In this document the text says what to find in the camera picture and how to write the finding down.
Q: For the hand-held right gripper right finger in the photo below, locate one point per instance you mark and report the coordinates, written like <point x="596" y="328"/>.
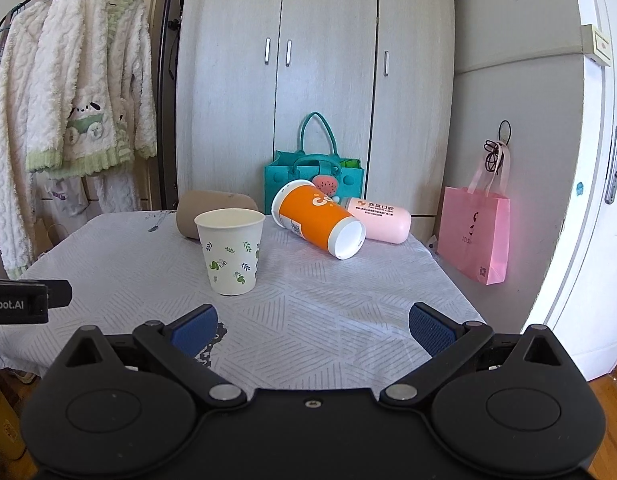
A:
<point x="429" y="329"/>

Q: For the blue round sticker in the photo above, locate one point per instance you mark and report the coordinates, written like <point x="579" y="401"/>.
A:
<point x="579" y="188"/>

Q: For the plain white fleece robe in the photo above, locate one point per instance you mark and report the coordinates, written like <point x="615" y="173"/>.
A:
<point x="11" y="160"/>

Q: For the grey wooden wardrobe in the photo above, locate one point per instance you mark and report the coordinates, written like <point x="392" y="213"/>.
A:
<point x="328" y="85"/>

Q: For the white door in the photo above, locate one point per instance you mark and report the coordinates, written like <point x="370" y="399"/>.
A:
<point x="598" y="235"/>

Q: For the pink gift bag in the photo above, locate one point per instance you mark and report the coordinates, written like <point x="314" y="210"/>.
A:
<point x="471" y="240"/>

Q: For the yellow bin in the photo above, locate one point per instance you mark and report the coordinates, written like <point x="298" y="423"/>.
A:
<point x="3" y="420"/>

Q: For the white fleece robe green trim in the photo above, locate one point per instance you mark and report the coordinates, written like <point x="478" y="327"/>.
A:
<point x="88" y="60"/>

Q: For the white wall switch box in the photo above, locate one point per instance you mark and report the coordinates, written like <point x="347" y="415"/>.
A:
<point x="597" y="44"/>

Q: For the black metal pole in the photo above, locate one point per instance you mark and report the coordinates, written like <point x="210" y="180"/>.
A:
<point x="166" y="85"/>

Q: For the pink tumbler bottle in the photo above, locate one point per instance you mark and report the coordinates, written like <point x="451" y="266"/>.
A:
<point x="388" y="221"/>

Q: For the brown paper cup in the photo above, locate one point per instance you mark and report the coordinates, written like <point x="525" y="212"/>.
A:
<point x="198" y="203"/>

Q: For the teal felt tote bag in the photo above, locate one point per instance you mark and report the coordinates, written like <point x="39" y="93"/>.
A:
<point x="283" y="180"/>

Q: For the white leaf print paper cup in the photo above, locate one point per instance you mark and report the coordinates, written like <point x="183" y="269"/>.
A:
<point x="231" y="255"/>

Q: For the orange paper cup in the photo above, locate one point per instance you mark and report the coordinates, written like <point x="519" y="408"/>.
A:
<point x="313" y="215"/>

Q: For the white fleece pants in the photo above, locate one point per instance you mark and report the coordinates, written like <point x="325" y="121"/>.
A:
<point x="113" y="191"/>

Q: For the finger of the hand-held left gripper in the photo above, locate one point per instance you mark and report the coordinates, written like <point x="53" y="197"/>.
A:
<point x="61" y="294"/>

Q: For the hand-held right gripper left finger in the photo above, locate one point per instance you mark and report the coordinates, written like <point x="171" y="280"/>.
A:
<point x="196" y="331"/>

